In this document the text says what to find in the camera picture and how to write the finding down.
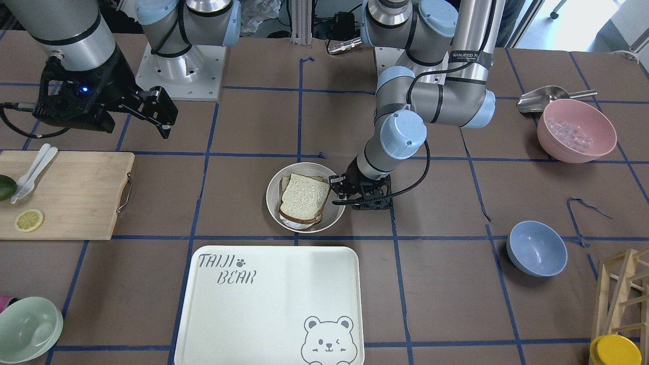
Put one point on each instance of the pink bowl with ice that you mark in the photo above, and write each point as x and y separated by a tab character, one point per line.
575	132

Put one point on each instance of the fried egg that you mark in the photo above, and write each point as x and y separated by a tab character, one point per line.
292	225

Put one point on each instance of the yellow mug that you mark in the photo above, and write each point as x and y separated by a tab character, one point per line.
614	349

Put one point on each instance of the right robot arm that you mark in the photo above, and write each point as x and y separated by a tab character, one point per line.
82	32

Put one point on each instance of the cream bear tray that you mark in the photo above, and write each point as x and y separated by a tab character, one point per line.
272	305

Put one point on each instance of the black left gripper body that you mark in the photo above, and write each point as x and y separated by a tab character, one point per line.
353	178

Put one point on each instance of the white plastic fork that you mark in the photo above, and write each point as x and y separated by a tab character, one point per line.
26	183

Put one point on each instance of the white plastic spoon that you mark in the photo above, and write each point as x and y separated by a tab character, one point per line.
38	158

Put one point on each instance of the lemon slice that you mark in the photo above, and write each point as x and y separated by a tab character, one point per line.
29	220

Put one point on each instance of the metal scoop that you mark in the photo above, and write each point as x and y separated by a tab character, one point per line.
537	100

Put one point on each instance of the blue bowl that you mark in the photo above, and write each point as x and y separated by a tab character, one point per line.
536	249

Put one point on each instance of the green bowl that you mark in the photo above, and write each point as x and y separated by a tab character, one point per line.
29	328

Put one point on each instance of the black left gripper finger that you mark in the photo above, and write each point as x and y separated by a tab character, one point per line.
339	185
355	204

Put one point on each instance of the avocado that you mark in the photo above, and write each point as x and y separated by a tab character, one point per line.
8	187

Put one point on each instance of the cream round plate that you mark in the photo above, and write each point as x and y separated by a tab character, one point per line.
300	192

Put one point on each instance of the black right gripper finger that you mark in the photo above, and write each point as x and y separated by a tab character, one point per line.
154	106

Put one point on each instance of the wooden dish rack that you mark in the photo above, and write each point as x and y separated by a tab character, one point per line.
621	295

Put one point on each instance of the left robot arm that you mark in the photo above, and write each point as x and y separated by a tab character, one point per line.
440	78

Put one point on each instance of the pink cloth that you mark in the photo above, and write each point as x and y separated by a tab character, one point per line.
6	301

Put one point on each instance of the wooden cutting board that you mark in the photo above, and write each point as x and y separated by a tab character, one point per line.
79	193

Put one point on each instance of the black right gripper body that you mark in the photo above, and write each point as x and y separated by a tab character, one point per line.
117	76

